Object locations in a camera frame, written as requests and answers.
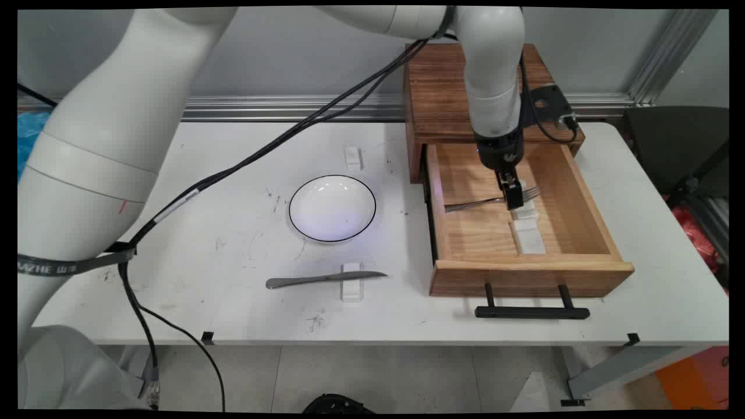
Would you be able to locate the dark wooden cabinet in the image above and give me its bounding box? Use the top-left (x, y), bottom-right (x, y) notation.
top-left (403, 41), bottom-right (586, 185)

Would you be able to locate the black cable with white label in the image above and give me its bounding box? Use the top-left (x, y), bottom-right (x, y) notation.
top-left (116, 9), bottom-right (457, 407)

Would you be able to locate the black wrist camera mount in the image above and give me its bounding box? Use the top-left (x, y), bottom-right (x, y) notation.
top-left (526, 84), bottom-right (579, 131)

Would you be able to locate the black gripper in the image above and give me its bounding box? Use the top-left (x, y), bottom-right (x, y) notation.
top-left (474, 130), bottom-right (524, 211)

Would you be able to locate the black camera cable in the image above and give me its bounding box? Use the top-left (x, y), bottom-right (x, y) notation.
top-left (518, 55), bottom-right (578, 144)

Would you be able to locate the horizontal aluminium rail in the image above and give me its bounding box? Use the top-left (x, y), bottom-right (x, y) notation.
top-left (17, 92), bottom-right (636, 123)

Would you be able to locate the white plate with black rim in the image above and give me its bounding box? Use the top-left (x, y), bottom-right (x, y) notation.
top-left (288, 174), bottom-right (378, 243)

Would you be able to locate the black printed strap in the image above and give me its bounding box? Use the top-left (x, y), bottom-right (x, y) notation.
top-left (17, 243), bottom-right (138, 278)

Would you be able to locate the black drawer handle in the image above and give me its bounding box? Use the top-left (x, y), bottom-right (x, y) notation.
top-left (474, 283), bottom-right (591, 321)

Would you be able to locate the diagonal aluminium profile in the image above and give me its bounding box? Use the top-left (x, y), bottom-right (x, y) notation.
top-left (627, 9), bottom-right (720, 108)

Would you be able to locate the silver table knife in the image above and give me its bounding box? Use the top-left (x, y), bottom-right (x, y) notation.
top-left (265, 271), bottom-right (389, 290)

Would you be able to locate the black object on floor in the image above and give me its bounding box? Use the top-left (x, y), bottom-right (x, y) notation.
top-left (301, 393), bottom-right (377, 414)

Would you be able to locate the silver fork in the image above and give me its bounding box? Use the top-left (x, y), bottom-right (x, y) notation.
top-left (444, 186), bottom-right (541, 214)

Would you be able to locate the thin black cable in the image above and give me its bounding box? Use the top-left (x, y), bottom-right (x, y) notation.
top-left (119, 35), bottom-right (431, 413)

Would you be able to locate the light wooden drawer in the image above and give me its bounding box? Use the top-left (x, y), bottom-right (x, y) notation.
top-left (425, 142), bottom-right (636, 299)

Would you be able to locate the blue plastic bag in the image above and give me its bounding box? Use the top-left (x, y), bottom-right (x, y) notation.
top-left (17, 111), bottom-right (54, 182)

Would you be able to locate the red plastic bag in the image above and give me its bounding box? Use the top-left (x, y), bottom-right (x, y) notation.
top-left (668, 201), bottom-right (729, 294)

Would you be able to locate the long white block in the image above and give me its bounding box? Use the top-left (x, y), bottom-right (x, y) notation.
top-left (512, 219), bottom-right (547, 256)

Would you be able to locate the grey table leg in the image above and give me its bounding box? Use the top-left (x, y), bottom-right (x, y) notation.
top-left (560, 346), bottom-right (715, 407)

